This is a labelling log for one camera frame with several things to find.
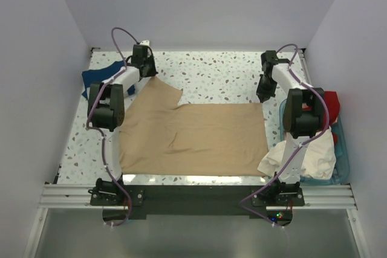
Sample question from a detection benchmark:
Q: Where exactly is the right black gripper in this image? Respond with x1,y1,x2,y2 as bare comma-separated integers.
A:
256,74,278,104

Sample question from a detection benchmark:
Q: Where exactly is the beige t-shirt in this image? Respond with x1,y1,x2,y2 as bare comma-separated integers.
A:
119,77,268,176

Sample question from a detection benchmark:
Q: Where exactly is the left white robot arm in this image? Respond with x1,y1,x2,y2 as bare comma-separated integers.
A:
86,42,158,207

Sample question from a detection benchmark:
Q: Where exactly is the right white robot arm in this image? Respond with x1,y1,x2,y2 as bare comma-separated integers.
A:
255,50,329,207

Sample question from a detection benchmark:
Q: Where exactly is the folded blue t-shirt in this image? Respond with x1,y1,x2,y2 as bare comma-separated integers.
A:
82,61,140,103

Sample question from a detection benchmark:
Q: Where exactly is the red t-shirt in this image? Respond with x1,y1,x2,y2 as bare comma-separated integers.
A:
302,89,340,131

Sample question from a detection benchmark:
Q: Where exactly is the white t-shirt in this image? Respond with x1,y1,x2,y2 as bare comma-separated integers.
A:
257,128,336,180

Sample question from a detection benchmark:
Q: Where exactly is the clear blue plastic bin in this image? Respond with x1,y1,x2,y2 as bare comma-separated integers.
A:
278,97,351,185

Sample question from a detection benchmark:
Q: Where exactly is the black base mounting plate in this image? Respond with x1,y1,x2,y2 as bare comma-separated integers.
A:
88,179,305,226

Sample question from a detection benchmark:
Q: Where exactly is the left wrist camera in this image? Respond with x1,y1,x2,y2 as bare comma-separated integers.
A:
139,40,151,47

